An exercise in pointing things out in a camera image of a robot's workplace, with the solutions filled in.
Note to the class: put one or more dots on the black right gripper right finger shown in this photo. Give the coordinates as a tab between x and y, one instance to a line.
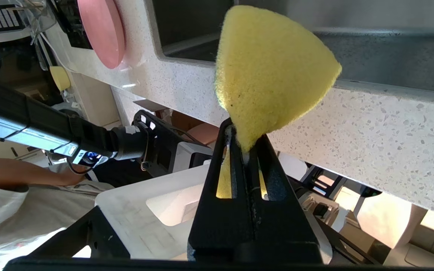
285	233

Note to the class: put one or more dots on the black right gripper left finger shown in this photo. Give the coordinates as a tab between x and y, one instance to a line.
220	226

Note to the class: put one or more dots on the yellow green sponge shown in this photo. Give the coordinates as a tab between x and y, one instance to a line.
269	67

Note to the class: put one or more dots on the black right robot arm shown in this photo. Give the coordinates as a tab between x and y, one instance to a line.
96	237

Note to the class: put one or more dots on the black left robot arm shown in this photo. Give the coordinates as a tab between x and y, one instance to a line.
51	128

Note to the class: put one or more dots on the bare person forearm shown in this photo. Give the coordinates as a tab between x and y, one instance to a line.
21	173

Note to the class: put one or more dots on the stainless steel sink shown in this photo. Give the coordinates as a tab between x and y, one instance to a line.
187	22

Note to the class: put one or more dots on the white shirt person torso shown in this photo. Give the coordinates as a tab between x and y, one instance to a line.
13	218

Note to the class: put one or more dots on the pink plate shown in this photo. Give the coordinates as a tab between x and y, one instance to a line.
102	30

